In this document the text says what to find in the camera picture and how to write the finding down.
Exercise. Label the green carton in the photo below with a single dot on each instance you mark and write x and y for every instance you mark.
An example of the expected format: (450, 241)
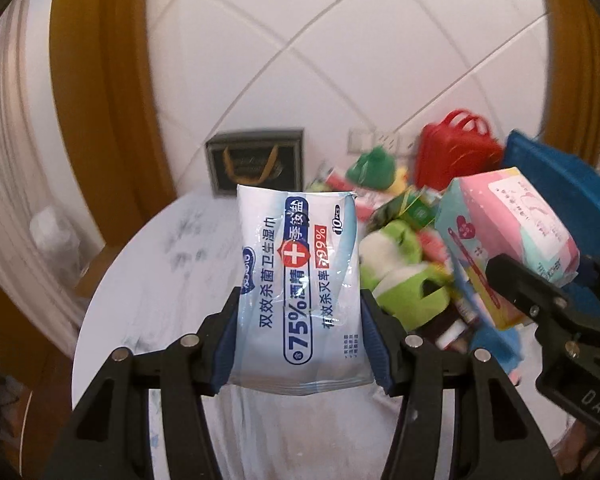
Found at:
(415, 210)

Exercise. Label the red plastic carry case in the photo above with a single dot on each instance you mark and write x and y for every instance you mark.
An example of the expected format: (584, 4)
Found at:
(455, 155)

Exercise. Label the green frog plush toy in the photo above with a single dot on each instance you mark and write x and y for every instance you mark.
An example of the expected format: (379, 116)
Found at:
(405, 280)

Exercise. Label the green plush hat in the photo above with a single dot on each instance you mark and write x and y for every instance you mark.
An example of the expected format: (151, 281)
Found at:
(370, 165)

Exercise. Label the blue plastic crate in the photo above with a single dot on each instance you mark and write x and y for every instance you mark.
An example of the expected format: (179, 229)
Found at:
(555, 160)

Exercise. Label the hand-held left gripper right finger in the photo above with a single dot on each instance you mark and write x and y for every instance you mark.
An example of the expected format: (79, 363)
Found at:
(375, 340)

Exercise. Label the wooden door frame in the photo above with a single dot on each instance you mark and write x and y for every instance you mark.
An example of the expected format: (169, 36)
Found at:
(580, 60)
(110, 85)

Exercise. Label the crumpled white plastic bag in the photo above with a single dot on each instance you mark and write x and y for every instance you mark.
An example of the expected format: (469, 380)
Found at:
(55, 232)

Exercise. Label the white wall socket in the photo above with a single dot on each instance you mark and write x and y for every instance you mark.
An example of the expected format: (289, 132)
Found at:
(394, 141)
(361, 141)

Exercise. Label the white wet wipes packet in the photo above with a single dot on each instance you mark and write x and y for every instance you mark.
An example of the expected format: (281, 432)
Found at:
(300, 285)

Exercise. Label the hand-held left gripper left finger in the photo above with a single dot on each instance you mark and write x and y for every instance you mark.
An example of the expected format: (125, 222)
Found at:
(225, 350)

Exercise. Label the pink tissue box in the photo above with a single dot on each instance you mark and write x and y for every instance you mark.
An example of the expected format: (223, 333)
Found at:
(500, 220)

